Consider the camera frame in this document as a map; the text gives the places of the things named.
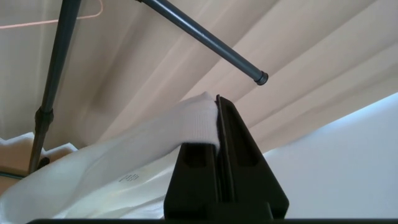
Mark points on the beige curtain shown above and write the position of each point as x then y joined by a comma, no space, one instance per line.
311,37

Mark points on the black clothes rack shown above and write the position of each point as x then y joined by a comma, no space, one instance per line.
202,34

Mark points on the pink clothes hanger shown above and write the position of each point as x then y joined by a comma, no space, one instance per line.
46,21

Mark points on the white garment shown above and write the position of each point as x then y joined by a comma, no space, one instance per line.
93,177

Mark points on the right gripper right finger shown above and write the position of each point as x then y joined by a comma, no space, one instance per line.
255,186

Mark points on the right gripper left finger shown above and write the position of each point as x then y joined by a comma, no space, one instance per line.
189,186

